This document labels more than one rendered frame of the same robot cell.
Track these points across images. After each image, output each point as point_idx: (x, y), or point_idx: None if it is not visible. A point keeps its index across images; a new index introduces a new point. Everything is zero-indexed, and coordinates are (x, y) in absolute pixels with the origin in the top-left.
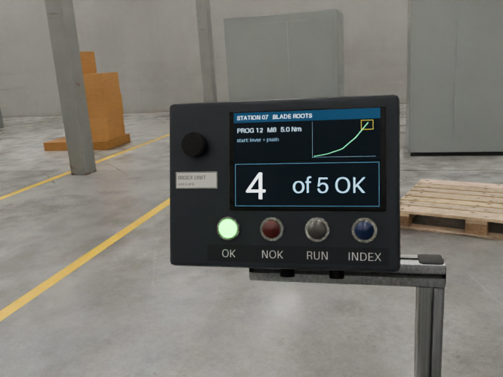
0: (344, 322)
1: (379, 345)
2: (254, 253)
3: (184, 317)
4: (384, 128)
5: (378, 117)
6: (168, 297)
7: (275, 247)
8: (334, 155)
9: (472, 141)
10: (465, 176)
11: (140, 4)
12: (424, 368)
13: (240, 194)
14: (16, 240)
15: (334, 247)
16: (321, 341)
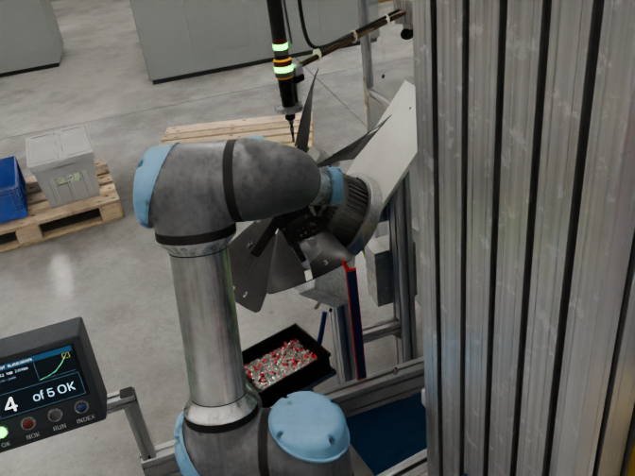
0: (119, 332)
1: (155, 345)
2: (22, 438)
3: None
4: (76, 354)
5: (70, 349)
6: None
7: (34, 432)
8: (52, 376)
9: (215, 56)
10: (214, 106)
11: None
12: (141, 443)
13: (2, 412)
14: None
15: (68, 419)
16: (100, 361)
